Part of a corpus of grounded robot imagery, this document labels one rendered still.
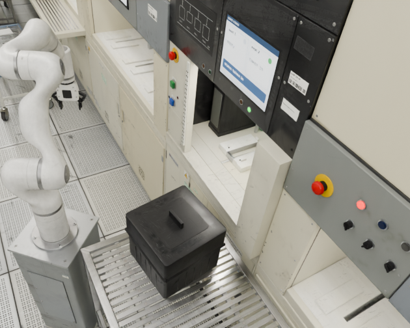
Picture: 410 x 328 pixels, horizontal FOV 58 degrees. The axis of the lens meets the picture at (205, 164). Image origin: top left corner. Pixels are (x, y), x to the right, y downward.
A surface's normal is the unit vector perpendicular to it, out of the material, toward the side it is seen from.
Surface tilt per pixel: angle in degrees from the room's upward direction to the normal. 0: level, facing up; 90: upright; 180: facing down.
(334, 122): 90
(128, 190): 0
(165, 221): 0
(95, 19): 90
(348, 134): 90
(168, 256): 0
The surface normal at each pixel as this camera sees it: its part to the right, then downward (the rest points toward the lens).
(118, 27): 0.50, 0.63
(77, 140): 0.10, -0.73
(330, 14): -0.86, 0.28
